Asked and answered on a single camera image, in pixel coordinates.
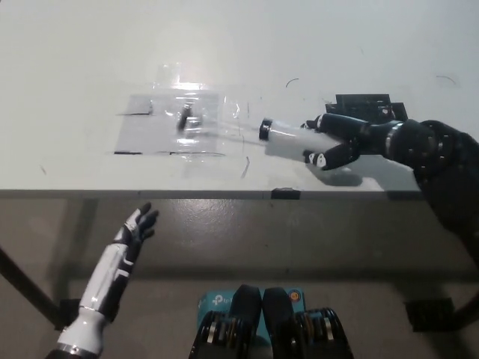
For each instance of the small white air pump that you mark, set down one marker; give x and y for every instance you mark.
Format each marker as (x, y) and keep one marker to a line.
(288, 140)

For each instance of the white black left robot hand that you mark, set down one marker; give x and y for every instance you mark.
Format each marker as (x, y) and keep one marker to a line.
(108, 269)

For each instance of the clear plastic sheet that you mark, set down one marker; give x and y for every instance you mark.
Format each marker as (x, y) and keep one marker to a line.
(149, 131)

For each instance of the black diagonal table leg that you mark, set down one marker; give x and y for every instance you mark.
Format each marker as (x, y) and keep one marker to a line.
(26, 288)

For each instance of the teal tp-link box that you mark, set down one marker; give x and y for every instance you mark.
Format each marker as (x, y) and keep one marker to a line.
(211, 301)

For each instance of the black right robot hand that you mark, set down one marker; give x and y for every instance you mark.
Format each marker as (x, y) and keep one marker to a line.
(359, 129)

